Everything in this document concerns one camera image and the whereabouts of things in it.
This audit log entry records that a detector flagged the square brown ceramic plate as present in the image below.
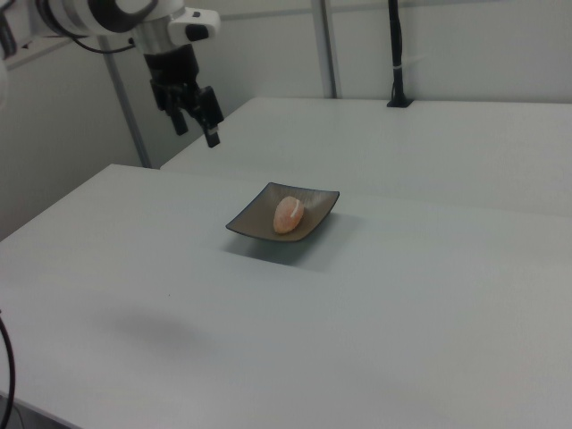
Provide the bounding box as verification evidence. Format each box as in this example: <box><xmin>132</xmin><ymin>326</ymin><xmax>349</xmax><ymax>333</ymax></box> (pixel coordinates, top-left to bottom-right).
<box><xmin>224</xmin><ymin>181</ymin><xmax>341</xmax><ymax>245</ymax></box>

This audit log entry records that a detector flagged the black pole with base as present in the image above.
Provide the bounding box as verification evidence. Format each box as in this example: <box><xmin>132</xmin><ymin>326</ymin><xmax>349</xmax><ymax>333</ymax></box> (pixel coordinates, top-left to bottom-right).
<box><xmin>385</xmin><ymin>0</ymin><xmax>415</xmax><ymax>109</ymax></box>

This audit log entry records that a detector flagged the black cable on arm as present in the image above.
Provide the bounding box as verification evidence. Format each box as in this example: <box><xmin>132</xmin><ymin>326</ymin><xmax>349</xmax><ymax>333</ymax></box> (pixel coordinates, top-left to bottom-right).
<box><xmin>70</xmin><ymin>35</ymin><xmax>137</xmax><ymax>55</ymax></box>

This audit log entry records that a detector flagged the grey upright partition post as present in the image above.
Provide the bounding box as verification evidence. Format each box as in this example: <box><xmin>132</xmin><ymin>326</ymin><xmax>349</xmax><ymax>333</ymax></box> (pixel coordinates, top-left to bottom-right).
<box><xmin>309</xmin><ymin>0</ymin><xmax>339</xmax><ymax>99</ymax></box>

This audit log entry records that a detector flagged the orange bread roll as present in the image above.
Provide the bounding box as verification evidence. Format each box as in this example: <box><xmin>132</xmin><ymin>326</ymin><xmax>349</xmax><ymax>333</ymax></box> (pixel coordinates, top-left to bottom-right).
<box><xmin>273</xmin><ymin>194</ymin><xmax>307</xmax><ymax>235</ymax></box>

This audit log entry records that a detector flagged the grey slanted partition post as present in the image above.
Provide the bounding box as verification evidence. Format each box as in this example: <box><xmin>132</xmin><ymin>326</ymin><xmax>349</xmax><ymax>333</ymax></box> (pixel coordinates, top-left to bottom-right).
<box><xmin>98</xmin><ymin>37</ymin><xmax>156</xmax><ymax>170</ymax></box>

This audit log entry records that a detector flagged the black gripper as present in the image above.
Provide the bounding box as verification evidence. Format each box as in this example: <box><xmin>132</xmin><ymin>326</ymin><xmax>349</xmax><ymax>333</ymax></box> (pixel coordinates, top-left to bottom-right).
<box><xmin>142</xmin><ymin>43</ymin><xmax>224</xmax><ymax>149</ymax></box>

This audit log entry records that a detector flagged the thin black hanging cable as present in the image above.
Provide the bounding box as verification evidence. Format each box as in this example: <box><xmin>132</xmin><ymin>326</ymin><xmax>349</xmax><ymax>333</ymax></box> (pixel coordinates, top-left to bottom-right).
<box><xmin>0</xmin><ymin>307</ymin><xmax>18</xmax><ymax>429</ymax></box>

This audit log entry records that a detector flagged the white zip tie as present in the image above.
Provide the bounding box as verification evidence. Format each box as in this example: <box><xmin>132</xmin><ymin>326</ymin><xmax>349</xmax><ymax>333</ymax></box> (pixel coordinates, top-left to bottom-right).
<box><xmin>391</xmin><ymin>54</ymin><xmax>425</xmax><ymax>72</ymax></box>

